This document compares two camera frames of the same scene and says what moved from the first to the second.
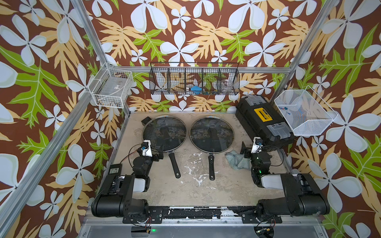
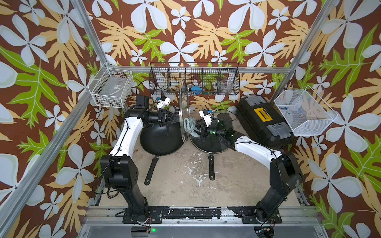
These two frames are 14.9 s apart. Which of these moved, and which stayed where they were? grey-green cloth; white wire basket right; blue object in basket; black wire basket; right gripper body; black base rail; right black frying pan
Moved: grey-green cloth; right gripper body
Stayed: right black frying pan; black wire basket; white wire basket right; black base rail; blue object in basket
